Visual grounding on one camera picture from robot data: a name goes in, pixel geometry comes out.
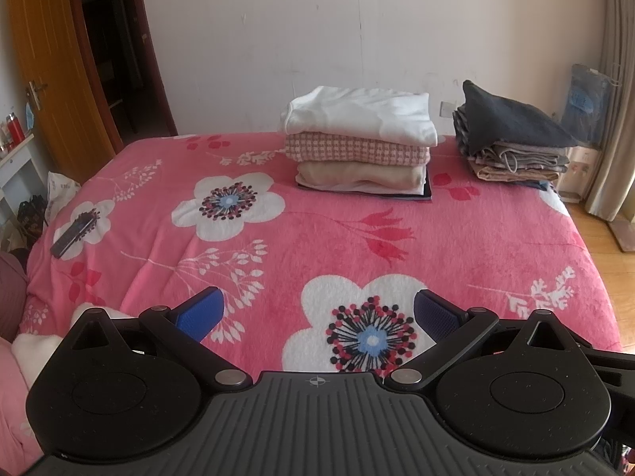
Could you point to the black slim object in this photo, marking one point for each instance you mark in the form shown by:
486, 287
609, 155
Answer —
74, 235

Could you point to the pink leaf-print quilt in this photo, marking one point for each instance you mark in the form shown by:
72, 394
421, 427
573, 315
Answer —
15, 406

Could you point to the black bag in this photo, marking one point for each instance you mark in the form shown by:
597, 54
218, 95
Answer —
32, 218

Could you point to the wooden door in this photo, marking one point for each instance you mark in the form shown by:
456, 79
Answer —
59, 59

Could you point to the wall socket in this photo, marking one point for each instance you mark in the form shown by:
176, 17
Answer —
447, 109

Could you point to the white water dispenser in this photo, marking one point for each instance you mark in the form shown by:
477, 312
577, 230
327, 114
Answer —
583, 173

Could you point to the white sweatshirt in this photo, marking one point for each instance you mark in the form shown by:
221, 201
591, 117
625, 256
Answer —
357, 114

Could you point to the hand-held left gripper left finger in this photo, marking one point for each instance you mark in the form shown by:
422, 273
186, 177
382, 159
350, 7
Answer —
201, 315

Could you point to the stack of dark folded clothes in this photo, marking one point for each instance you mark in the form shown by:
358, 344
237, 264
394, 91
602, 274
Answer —
511, 124

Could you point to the beige folded sweater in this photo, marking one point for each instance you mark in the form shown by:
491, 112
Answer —
357, 174

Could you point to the white shelf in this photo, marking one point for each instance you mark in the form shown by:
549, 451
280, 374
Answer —
15, 168

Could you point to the blue face mask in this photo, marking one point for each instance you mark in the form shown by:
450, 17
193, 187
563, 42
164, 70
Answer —
30, 115

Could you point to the pink checked folded sweater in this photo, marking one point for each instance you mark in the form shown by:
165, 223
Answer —
357, 151

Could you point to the beige curtain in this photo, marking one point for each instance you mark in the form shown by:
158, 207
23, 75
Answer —
615, 84

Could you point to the white fluffy cloth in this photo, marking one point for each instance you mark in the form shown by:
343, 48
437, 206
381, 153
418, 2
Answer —
39, 352

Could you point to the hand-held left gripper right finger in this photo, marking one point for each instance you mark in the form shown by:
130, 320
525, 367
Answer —
436, 315

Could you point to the white plastic bag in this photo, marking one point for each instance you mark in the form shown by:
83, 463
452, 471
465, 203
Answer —
62, 193

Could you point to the white folded garment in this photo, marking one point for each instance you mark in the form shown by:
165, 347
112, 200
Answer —
377, 192

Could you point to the pink floral blanket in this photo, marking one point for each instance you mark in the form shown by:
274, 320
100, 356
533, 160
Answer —
322, 238

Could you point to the brown floor board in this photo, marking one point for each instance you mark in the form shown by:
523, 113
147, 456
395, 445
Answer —
622, 235

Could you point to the red bottle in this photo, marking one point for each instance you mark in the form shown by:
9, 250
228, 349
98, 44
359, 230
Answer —
15, 131

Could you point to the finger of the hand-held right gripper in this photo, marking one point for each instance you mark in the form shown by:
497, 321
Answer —
615, 362

